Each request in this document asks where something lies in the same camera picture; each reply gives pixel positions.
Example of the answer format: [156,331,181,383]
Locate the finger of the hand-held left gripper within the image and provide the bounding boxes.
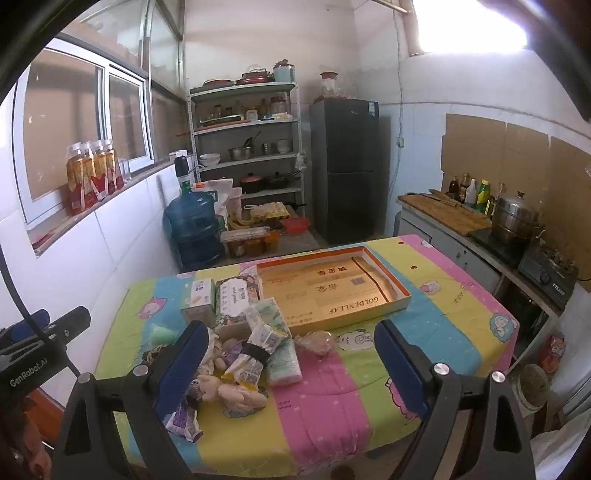
[44,306,92,344]
[0,310,51,344]

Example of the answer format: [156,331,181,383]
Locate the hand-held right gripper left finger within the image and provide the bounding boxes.
[55,320,211,480]

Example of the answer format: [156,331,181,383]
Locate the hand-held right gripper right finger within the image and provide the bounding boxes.
[373,318,537,480]

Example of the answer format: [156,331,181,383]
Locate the pale green round sponge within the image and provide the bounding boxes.
[152,325,178,347]

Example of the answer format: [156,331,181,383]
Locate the beige plush doll pink dress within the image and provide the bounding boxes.
[193,374,269,416]

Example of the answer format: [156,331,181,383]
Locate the purple print tissue packet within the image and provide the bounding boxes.
[165,406,204,444]

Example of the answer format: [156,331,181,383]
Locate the small tissue packet yellow print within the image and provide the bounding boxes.
[225,353,269,386]

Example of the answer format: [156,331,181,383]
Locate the small white tissue packet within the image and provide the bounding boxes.
[249,323,283,356]

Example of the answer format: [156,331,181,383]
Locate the green patterned tissue pack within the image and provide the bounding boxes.
[246,298,293,342]

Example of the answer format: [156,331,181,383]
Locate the orange-rimmed golden shallow box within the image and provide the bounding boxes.
[255,246,411,334]

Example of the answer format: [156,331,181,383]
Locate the small brown cardboard box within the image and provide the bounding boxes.
[217,322,254,344]

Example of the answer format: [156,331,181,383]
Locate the white green carton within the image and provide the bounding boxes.
[180,278,218,328]

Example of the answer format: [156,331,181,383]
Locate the black cloth band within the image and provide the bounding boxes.
[244,344,274,365]

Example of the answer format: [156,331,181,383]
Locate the floral tissue box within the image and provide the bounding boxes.
[215,275,260,326]

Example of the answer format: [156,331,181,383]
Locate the grey kitchen counter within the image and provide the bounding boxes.
[397,194,578,352]

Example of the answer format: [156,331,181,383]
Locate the blue water jug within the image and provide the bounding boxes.
[164,182,225,271]

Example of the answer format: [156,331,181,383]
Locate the oil bottle red label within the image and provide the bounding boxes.
[66,144,93,215]
[92,140,116,197]
[104,138,124,190]
[81,142,105,204]

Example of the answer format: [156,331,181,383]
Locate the dried noodle packet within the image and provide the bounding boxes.
[221,227,271,243]

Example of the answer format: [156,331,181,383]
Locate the red printed bag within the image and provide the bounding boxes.
[538,332,566,374]

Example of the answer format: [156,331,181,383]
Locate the black induction cooker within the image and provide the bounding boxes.
[470,228,536,266]

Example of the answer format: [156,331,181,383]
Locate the wooden chopping board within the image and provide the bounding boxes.
[398,193,492,237]

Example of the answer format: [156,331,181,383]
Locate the grey low table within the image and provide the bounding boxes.
[222,205,324,259]

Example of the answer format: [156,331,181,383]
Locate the white sack green print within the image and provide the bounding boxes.
[191,178,234,217]

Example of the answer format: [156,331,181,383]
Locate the gas stove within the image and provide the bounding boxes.
[517,244,579,310]

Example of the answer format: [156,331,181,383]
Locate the egg tray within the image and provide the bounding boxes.
[249,203,291,220]

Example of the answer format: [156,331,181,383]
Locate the red plastic basket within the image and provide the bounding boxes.
[281,217,311,236]

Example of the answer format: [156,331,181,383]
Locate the steel steamer pot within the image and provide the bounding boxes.
[490,191,546,245]

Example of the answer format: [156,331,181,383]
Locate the dark grey refrigerator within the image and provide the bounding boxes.
[309,98,380,246]

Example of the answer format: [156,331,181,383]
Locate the water pump dispenser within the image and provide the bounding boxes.
[173,155,192,185]

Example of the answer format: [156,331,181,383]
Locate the sliding window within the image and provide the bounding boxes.
[11,37,155,232]

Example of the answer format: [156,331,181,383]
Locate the black wok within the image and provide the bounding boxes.
[265,171,301,189]

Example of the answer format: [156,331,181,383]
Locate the metal shelf rack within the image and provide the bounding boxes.
[188,82,308,222]

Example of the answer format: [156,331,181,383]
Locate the green tray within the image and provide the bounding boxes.
[199,114,243,127]

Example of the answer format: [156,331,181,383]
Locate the red plate stack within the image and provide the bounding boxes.
[236,69,274,85]

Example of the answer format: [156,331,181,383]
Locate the high window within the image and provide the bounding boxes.
[411,0,529,56]

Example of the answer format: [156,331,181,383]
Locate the black cable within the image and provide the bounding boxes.
[0,244,80,377]

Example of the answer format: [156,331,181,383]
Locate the brown wooden door frame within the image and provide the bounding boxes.
[28,388,65,416]

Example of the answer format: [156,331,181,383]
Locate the cardboard wall sheet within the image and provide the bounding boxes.
[503,122,552,217]
[547,136,591,287]
[441,113,506,195]

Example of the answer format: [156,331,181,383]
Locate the wall cable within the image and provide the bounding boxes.
[394,9,406,139]

